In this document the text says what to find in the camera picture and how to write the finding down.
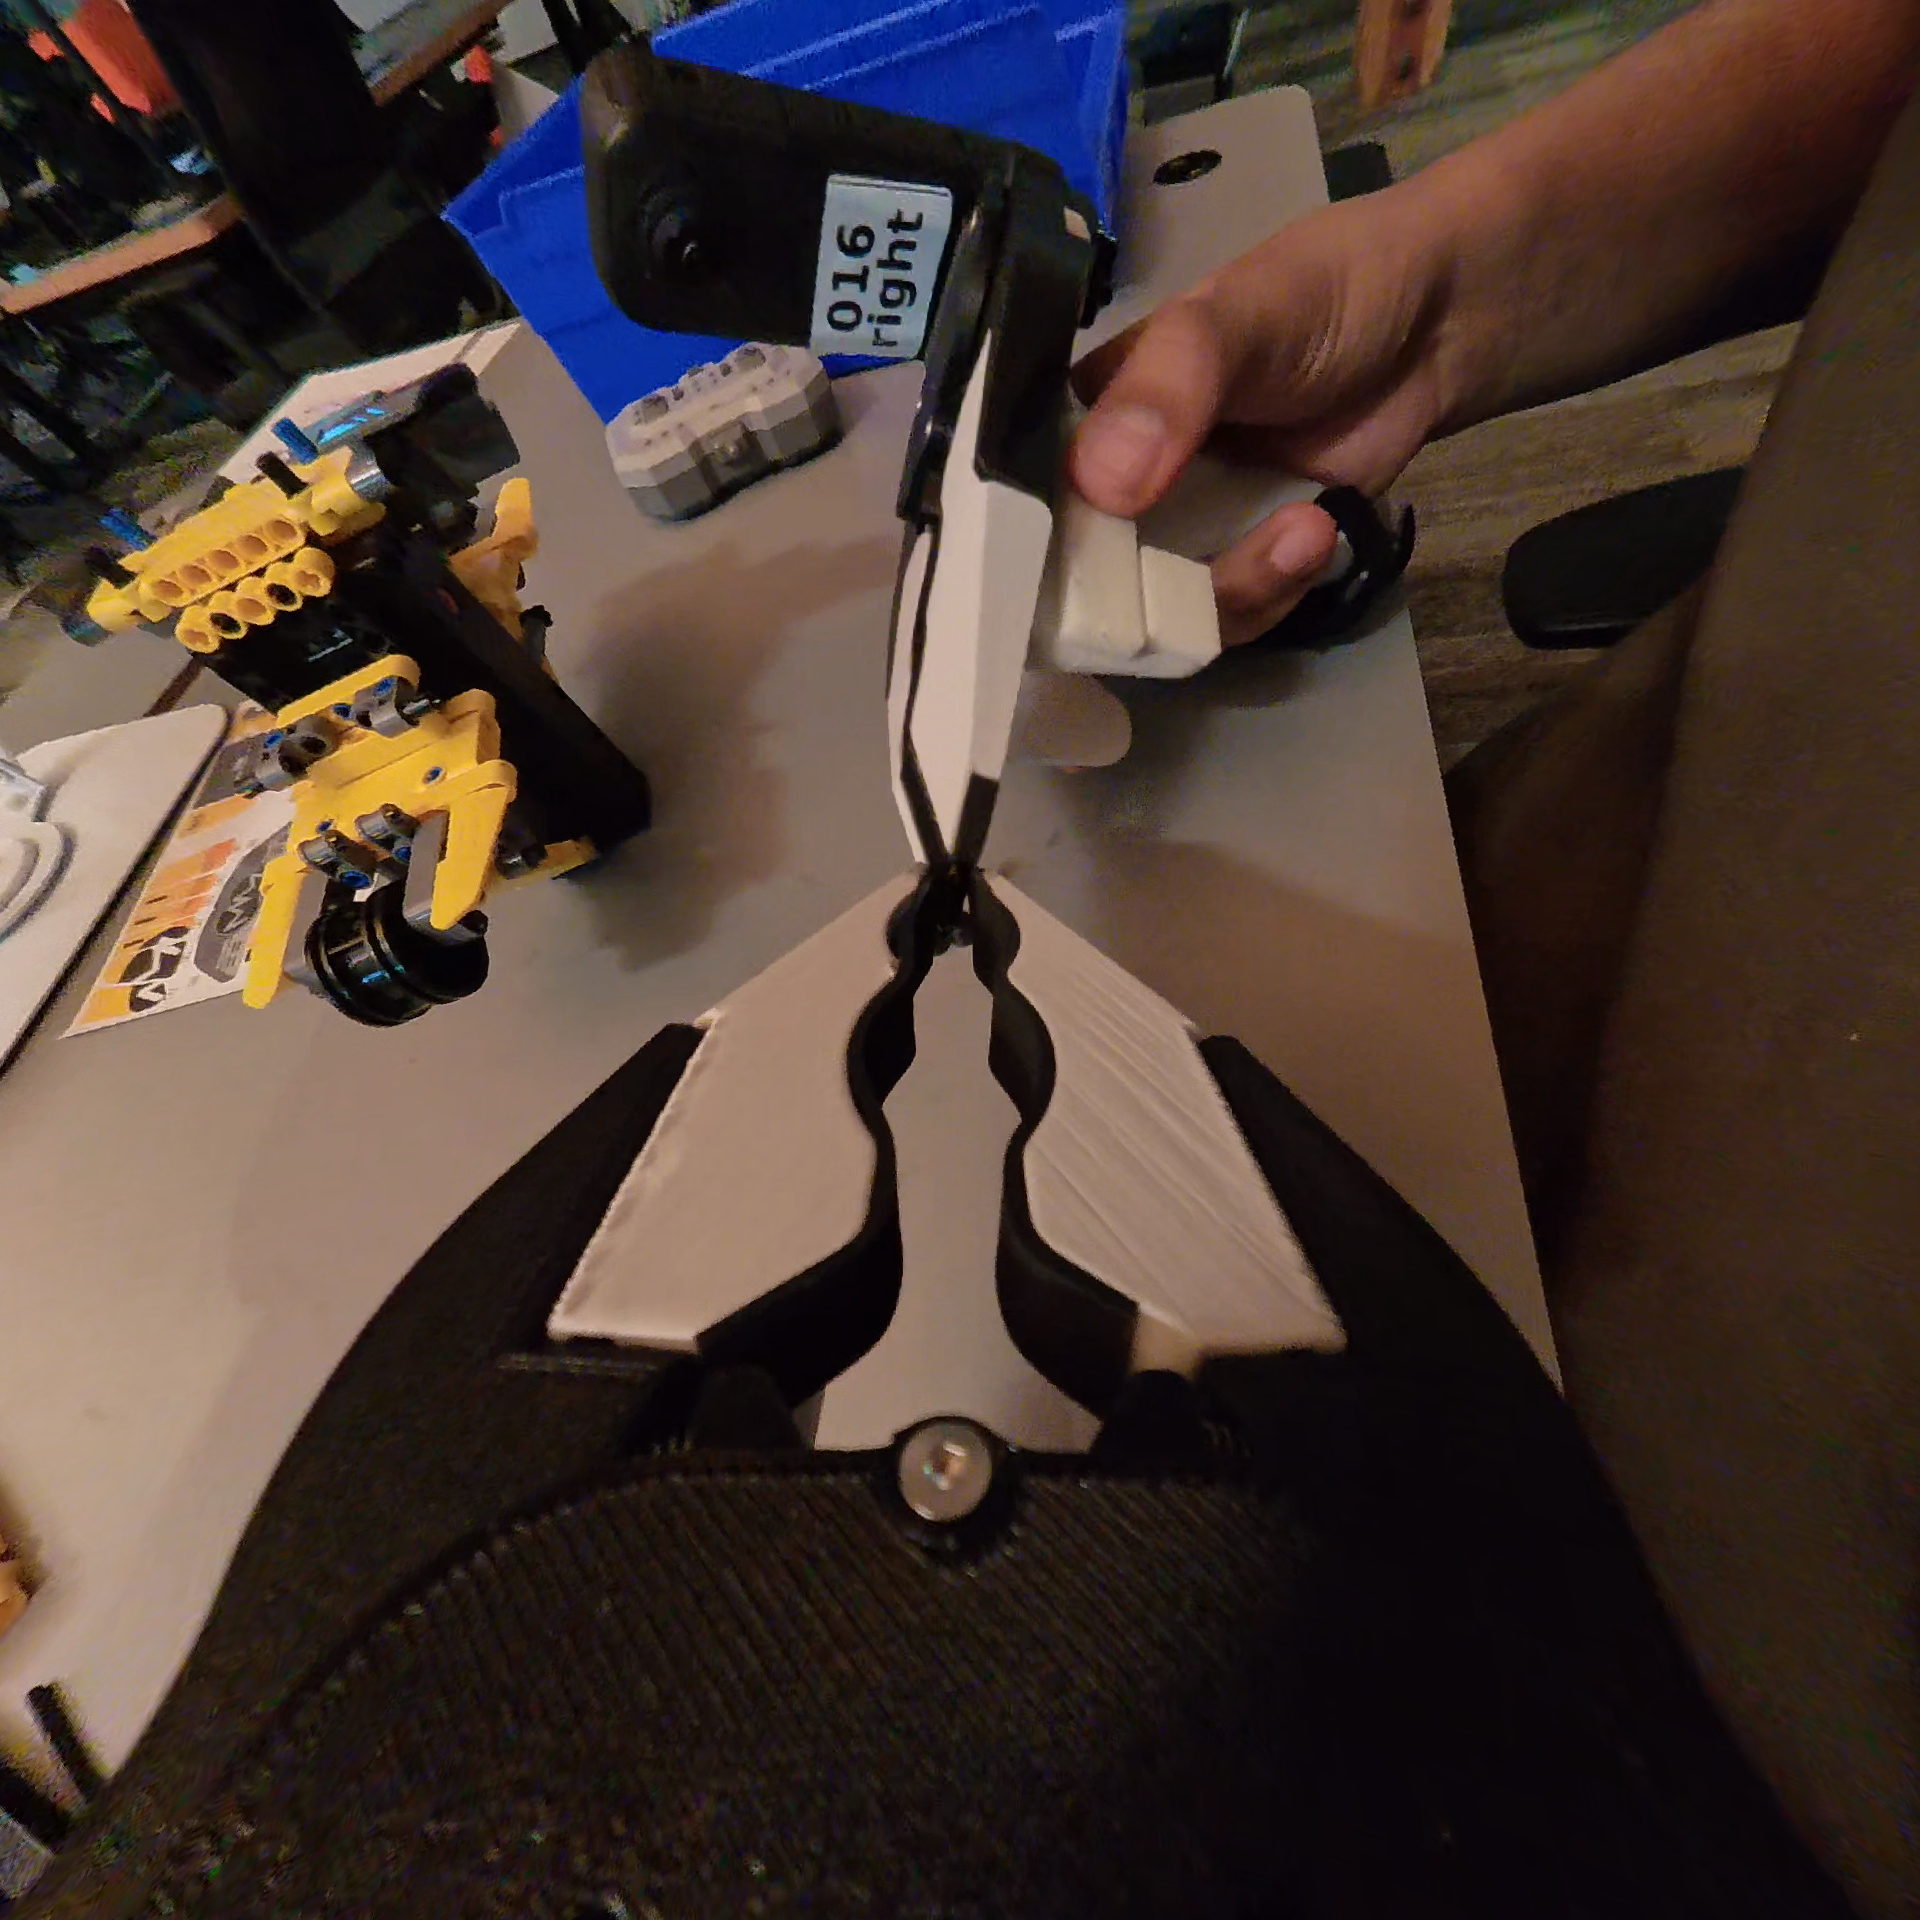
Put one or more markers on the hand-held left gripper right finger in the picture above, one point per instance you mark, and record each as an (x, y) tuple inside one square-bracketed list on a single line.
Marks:
[(1154, 1185)]

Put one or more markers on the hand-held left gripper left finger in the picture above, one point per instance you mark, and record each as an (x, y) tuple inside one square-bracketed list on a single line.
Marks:
[(720, 1185)]

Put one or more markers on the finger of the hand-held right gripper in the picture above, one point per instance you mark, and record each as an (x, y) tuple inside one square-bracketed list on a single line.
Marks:
[(908, 705), (982, 631)]

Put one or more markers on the person's right forearm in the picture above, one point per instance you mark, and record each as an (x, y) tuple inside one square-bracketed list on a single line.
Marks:
[(1650, 180)]

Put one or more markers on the person's right hand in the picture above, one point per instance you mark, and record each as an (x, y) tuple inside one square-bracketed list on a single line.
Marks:
[(1305, 360)]

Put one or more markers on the blue plastic bin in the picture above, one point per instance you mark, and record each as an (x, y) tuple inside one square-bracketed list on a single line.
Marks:
[(540, 254)]

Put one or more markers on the grey battery box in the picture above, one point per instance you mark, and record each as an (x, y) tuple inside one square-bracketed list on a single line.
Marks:
[(720, 434)]

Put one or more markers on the black table grommet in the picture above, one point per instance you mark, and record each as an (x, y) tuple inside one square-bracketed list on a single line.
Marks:
[(1184, 166)]

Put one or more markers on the yellow black toy brick model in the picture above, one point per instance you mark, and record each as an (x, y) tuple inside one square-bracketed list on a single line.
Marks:
[(420, 751)]

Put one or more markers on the Lego instruction booklet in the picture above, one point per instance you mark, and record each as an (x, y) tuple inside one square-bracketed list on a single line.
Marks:
[(164, 931)]

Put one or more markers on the person's clothed leg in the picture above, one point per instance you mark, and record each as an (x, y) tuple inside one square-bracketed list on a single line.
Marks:
[(1770, 1051)]

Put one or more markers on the black chair armrest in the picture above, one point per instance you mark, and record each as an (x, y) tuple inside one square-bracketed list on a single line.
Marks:
[(1621, 563)]

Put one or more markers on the black toy axle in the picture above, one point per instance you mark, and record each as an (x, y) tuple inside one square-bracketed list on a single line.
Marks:
[(62, 1732)]

